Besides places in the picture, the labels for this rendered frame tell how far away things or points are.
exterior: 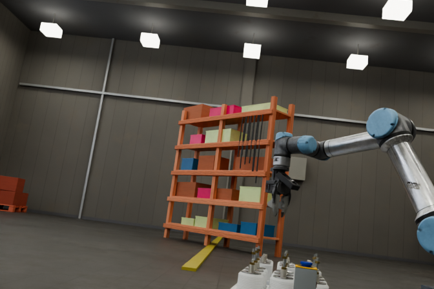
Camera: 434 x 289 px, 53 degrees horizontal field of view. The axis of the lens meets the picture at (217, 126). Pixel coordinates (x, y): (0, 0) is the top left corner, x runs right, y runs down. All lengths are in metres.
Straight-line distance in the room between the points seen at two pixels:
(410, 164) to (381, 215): 11.37
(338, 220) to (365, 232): 0.75
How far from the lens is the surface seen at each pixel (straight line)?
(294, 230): 12.44
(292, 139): 1.90
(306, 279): 1.52
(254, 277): 1.69
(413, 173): 1.59
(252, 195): 6.91
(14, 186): 11.88
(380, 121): 1.65
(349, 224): 12.72
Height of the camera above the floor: 0.42
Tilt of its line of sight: 12 degrees up
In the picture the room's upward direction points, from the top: 7 degrees clockwise
